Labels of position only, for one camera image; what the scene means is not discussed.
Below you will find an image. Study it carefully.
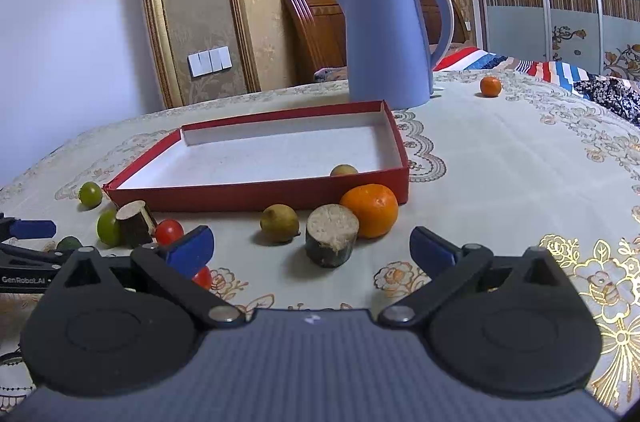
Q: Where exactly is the floral pillow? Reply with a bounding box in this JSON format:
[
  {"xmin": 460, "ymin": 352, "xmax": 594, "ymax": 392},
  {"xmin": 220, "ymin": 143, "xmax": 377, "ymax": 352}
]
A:
[{"xmin": 314, "ymin": 66, "xmax": 349, "ymax": 83}]

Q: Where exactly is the white wall light switch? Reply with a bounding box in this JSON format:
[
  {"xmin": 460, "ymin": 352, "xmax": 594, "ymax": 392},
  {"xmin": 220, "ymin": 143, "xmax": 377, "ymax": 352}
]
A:
[{"xmin": 187, "ymin": 46, "xmax": 233, "ymax": 78}]

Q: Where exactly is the large orange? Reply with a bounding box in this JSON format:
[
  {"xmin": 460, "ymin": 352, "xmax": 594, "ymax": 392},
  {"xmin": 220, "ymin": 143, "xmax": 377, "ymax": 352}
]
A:
[{"xmin": 340, "ymin": 183, "xmax": 400, "ymax": 239}]

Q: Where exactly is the embroidered cream tablecloth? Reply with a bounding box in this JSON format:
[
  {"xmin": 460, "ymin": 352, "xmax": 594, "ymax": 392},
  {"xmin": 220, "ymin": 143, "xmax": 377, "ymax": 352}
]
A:
[{"xmin": 0, "ymin": 70, "xmax": 640, "ymax": 403}]

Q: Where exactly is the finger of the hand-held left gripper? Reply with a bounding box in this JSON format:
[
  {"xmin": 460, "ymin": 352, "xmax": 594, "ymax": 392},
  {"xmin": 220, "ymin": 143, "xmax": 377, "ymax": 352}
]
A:
[
  {"xmin": 0, "ymin": 215, "xmax": 57, "ymax": 240},
  {"xmin": 0, "ymin": 242, "xmax": 76, "ymax": 267}
]

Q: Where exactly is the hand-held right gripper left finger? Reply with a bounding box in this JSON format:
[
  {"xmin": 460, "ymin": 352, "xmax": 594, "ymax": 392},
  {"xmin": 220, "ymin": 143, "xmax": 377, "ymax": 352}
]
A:
[{"xmin": 50, "ymin": 225, "xmax": 247, "ymax": 328}]

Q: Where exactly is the wooden bed headboard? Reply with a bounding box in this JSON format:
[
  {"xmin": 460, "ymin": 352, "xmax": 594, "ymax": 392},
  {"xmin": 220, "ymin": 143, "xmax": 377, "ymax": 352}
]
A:
[{"xmin": 281, "ymin": 0, "xmax": 468, "ymax": 84}]

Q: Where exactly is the dark floral cloth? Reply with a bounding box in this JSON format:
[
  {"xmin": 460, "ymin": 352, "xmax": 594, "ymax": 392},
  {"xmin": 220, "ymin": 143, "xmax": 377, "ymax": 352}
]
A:
[{"xmin": 572, "ymin": 77, "xmax": 640, "ymax": 125}]

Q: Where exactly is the striped bed blanket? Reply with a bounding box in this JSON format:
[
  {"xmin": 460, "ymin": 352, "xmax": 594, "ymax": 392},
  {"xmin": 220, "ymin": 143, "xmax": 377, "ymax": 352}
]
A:
[{"xmin": 432, "ymin": 46, "xmax": 640, "ymax": 103}]

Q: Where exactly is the green cherry tomato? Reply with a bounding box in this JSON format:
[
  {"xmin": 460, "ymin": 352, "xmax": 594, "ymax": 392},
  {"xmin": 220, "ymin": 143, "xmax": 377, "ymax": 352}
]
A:
[
  {"xmin": 78, "ymin": 181, "xmax": 104, "ymax": 209},
  {"xmin": 96, "ymin": 209, "xmax": 123, "ymax": 247}
]

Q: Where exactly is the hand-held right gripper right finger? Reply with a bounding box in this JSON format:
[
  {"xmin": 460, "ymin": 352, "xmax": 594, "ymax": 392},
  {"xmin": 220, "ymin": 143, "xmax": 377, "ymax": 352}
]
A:
[{"xmin": 377, "ymin": 226, "xmax": 581, "ymax": 328}]

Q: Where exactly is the red cardboard box tray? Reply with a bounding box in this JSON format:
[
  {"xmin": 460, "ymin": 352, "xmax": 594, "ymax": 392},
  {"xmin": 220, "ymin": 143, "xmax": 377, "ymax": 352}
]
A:
[{"xmin": 102, "ymin": 100, "xmax": 411, "ymax": 213}]

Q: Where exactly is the blue electric kettle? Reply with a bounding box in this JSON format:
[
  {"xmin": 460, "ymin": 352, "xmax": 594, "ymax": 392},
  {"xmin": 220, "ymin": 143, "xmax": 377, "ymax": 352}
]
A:
[{"xmin": 331, "ymin": 0, "xmax": 455, "ymax": 109}]

